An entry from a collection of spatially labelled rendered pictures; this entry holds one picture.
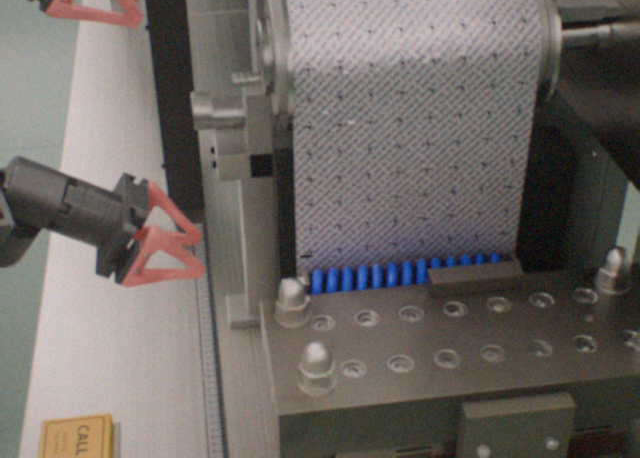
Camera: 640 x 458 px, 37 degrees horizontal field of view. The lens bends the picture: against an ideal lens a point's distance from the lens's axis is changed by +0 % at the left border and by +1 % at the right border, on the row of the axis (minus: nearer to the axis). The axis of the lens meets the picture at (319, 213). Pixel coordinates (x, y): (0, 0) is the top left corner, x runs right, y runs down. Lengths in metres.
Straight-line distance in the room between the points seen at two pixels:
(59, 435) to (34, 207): 0.24
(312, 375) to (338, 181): 0.20
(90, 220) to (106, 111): 0.71
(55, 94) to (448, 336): 2.96
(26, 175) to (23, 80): 2.99
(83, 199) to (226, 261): 0.36
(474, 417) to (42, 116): 2.89
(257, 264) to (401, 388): 0.29
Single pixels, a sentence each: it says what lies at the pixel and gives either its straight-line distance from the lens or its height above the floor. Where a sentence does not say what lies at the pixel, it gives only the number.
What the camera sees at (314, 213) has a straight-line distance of 0.97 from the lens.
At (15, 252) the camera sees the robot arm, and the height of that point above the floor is 1.09.
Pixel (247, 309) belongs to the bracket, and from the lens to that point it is 1.14.
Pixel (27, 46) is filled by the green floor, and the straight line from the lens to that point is 4.19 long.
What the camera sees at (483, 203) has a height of 1.10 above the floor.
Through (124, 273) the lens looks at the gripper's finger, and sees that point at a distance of 0.93.
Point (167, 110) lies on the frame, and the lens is 1.27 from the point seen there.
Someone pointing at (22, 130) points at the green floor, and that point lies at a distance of 3.54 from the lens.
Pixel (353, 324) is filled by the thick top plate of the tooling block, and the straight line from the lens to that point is 0.94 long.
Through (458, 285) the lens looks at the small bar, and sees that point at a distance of 0.98.
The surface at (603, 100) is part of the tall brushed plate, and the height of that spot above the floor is 1.19.
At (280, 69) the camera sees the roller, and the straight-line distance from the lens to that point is 0.89.
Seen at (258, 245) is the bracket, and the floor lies 1.01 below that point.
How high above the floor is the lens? 1.65
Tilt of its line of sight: 34 degrees down
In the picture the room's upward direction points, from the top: 1 degrees counter-clockwise
